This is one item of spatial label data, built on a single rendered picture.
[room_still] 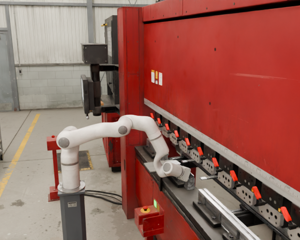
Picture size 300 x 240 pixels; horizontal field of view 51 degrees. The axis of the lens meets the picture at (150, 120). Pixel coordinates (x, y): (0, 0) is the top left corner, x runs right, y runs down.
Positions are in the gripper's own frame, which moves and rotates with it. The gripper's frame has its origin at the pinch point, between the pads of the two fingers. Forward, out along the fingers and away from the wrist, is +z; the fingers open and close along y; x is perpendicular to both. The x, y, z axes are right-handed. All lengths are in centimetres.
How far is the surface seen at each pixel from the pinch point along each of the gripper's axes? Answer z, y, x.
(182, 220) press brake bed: -1.4, -31.4, -6.7
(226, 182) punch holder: -32, 3, -44
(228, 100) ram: -54, 46, -40
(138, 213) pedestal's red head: -18.0, -37.6, 19.9
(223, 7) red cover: -76, 90, -32
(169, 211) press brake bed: 13.0, -31.5, 14.7
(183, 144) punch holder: -6.7, 20.8, 9.6
